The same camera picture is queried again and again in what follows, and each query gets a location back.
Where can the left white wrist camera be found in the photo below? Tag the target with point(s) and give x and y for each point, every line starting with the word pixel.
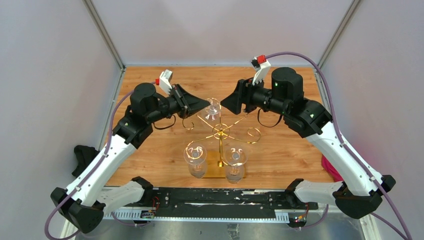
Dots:
pixel 164 81

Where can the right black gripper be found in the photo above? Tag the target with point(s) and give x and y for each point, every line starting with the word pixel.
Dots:
pixel 243 93

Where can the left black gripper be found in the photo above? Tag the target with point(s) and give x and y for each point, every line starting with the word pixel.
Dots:
pixel 187 103

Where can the pink cloth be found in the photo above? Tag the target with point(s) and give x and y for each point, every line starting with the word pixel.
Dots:
pixel 330 169

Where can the wooden rack base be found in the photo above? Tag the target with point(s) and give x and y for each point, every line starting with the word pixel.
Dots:
pixel 216 171

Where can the gold wire glass rack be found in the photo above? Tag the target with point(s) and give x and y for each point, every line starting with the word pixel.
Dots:
pixel 221 132

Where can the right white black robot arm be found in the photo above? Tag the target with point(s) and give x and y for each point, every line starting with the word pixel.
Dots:
pixel 357 194

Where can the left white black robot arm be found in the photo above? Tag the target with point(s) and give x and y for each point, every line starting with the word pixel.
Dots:
pixel 102 165

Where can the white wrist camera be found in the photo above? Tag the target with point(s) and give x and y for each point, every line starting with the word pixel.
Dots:
pixel 261 66
pixel 164 81

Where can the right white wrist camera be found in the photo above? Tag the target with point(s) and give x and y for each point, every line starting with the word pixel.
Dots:
pixel 261 66

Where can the wine glass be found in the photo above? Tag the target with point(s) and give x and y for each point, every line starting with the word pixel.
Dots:
pixel 212 112
pixel 235 157
pixel 195 155

